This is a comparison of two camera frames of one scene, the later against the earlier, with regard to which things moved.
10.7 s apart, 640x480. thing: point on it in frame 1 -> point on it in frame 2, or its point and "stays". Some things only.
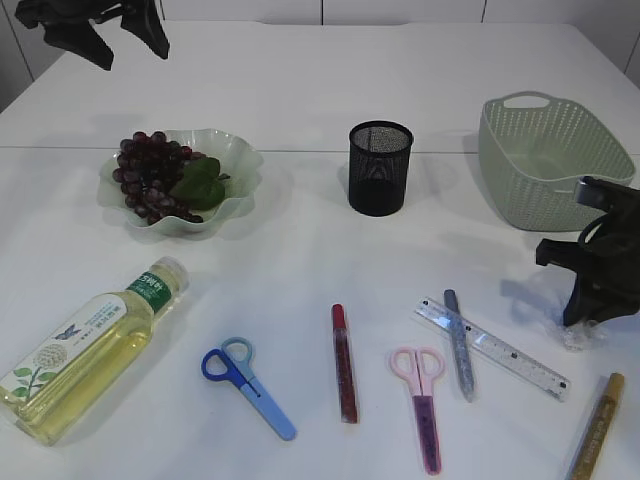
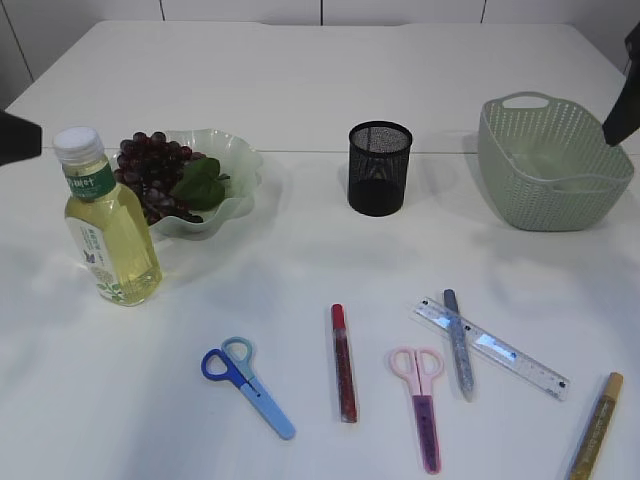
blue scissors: (232, 363) stays
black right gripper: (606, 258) -> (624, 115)
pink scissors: (420, 368) stays
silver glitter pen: (461, 343) stays
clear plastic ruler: (515, 360) stays
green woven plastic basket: (534, 149) stays
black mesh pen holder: (379, 156) stays
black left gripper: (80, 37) -> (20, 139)
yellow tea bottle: (52, 387) -> (106, 222)
